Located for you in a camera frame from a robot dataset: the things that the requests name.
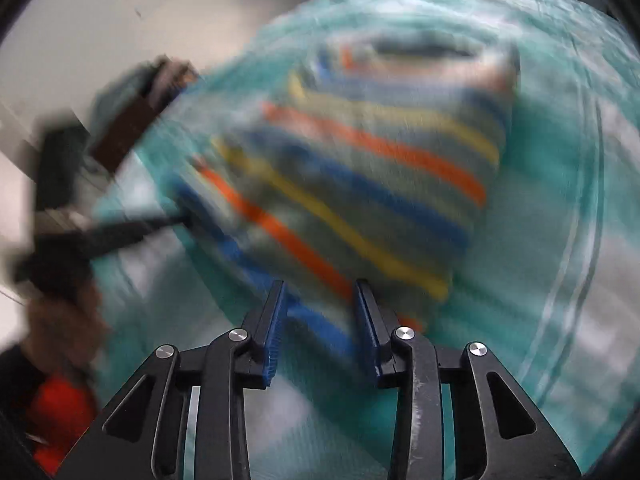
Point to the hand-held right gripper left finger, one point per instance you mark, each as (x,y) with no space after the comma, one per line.
(270,340)

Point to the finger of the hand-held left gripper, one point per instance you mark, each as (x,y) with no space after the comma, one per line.
(130,232)

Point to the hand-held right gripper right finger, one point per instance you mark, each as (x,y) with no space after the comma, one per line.
(367,340)

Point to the striped knit t-shirt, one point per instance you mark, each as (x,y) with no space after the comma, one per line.
(375,160)

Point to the person's left hand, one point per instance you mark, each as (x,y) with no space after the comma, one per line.
(65,330)

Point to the dark brown cabinet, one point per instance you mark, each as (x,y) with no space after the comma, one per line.
(130,120)

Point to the teal checked bed sheet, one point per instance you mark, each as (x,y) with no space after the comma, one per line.
(550,210)

